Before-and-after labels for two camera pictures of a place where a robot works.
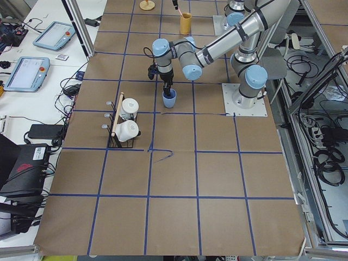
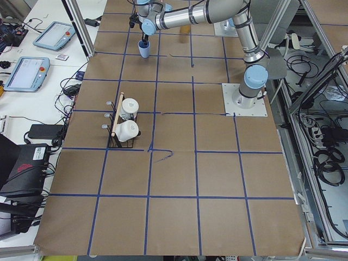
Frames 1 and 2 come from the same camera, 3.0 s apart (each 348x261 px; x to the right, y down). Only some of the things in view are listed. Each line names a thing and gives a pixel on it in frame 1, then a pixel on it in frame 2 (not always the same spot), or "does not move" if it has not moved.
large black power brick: [46, 131] does not move
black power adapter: [92, 23] does not move
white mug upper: [129, 106] does not move
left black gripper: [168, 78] to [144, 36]
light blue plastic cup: [169, 101] to [144, 48]
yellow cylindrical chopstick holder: [185, 23] does not move
